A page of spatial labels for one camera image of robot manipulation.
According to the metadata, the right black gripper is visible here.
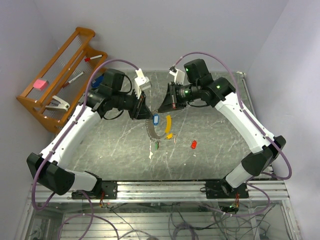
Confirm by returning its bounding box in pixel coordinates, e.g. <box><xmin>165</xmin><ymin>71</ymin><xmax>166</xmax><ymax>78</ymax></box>
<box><xmin>158</xmin><ymin>81</ymin><xmax>201</xmax><ymax>113</ymax></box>

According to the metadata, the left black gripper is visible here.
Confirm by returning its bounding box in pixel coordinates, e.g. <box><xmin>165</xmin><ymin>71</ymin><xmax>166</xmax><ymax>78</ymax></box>
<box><xmin>112</xmin><ymin>88</ymin><xmax>154</xmax><ymax>121</ymax></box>

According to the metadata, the blue tag key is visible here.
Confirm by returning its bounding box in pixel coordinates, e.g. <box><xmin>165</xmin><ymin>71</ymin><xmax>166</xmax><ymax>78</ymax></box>
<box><xmin>152</xmin><ymin>113</ymin><xmax>160</xmax><ymax>126</ymax></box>

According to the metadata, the large keyring yellow handle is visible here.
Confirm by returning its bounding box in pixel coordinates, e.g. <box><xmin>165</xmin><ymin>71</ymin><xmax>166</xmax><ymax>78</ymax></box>
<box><xmin>145</xmin><ymin>115</ymin><xmax>172</xmax><ymax>142</ymax></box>

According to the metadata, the green key tag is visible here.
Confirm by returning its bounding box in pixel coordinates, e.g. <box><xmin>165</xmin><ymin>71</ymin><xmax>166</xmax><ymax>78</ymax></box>
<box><xmin>155</xmin><ymin>142</ymin><xmax>160</xmax><ymax>151</ymax></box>

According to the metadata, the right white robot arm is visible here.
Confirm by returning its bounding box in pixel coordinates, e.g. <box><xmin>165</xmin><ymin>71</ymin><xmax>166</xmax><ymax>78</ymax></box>
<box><xmin>157</xmin><ymin>58</ymin><xmax>286</xmax><ymax>198</ymax></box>

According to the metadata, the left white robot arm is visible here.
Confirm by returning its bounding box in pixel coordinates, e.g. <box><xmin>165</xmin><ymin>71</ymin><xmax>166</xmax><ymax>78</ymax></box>
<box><xmin>26</xmin><ymin>69</ymin><xmax>153</xmax><ymax>199</ymax></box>

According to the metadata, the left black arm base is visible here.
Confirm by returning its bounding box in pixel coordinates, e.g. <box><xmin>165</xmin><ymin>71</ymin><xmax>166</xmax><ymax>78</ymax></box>
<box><xmin>71</xmin><ymin>180</ymin><xmax>118</xmax><ymax>200</ymax></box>

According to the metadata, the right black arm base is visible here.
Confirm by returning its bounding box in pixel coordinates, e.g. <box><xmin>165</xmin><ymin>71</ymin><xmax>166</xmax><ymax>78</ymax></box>
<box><xmin>200</xmin><ymin>179</ymin><xmax>249</xmax><ymax>199</ymax></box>

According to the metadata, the yellow tag key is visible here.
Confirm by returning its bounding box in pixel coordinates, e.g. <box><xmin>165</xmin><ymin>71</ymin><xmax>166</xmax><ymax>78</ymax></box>
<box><xmin>165</xmin><ymin>133</ymin><xmax>177</xmax><ymax>143</ymax></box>

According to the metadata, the red tag key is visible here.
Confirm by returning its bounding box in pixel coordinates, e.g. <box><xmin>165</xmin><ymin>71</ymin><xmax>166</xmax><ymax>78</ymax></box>
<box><xmin>190</xmin><ymin>140</ymin><xmax>197</xmax><ymax>150</ymax></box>

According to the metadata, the blue stapler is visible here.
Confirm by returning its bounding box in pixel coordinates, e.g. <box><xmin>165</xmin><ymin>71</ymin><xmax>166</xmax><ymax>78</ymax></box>
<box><xmin>91</xmin><ymin>74</ymin><xmax>104</xmax><ymax>89</ymax></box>

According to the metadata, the red capped white marker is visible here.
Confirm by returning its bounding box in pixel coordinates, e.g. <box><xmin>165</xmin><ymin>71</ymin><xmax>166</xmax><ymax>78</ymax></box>
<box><xmin>84</xmin><ymin>54</ymin><xmax>103</xmax><ymax>62</ymax></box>

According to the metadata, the brown capped white marker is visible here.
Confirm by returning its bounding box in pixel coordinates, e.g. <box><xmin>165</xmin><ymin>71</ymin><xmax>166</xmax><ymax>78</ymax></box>
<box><xmin>62</xmin><ymin>71</ymin><xmax>84</xmax><ymax>88</ymax></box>

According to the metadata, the wooden tiered rack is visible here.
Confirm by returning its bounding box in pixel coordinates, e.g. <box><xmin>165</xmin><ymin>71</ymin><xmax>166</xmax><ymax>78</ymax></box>
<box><xmin>17</xmin><ymin>27</ymin><xmax>108</xmax><ymax>134</ymax></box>

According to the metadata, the pink eraser block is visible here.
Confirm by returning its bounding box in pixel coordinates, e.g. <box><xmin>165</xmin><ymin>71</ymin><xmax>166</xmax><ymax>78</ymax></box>
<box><xmin>32</xmin><ymin>78</ymin><xmax>49</xmax><ymax>91</ymax></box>

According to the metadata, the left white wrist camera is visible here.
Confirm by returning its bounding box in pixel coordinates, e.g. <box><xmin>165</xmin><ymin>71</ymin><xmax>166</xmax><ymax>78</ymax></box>
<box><xmin>134</xmin><ymin>68</ymin><xmax>152</xmax><ymax>99</ymax></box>

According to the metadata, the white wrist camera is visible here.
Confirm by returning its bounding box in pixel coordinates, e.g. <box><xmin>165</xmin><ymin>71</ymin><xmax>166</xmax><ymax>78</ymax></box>
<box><xmin>134</xmin><ymin>68</ymin><xmax>152</xmax><ymax>99</ymax></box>
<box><xmin>169</xmin><ymin>66</ymin><xmax>185</xmax><ymax>86</ymax></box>

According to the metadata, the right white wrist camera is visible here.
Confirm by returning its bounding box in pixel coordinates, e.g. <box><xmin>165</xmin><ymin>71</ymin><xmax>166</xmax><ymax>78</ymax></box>
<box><xmin>169</xmin><ymin>66</ymin><xmax>185</xmax><ymax>86</ymax></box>

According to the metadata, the aluminium frame rail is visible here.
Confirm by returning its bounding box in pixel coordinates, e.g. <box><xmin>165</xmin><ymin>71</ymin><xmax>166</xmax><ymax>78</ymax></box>
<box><xmin>26</xmin><ymin>179</ymin><xmax>291</xmax><ymax>203</ymax></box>

